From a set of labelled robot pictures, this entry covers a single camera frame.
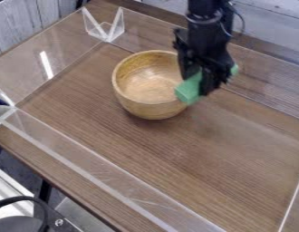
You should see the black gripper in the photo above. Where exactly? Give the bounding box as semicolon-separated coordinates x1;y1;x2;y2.
172;13;236;97

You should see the green rectangular block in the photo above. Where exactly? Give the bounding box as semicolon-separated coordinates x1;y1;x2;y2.
174;64;239;105

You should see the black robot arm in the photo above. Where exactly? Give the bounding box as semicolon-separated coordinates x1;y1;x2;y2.
173;0;236;102

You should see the brown wooden bowl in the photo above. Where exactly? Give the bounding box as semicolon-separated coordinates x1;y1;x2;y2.
110;50;188;120

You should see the black table leg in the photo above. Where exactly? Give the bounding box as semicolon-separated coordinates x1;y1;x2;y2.
38;180;52;203

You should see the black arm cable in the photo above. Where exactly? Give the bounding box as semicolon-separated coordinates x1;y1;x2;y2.
218;5;247;39

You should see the clear acrylic corner bracket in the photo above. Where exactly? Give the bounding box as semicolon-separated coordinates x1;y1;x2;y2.
81;7;125;43

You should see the clear acrylic tray wall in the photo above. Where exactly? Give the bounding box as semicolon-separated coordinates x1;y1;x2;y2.
0;1;299;232

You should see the black cable loop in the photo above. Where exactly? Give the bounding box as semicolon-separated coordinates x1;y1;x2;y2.
0;195;50;232

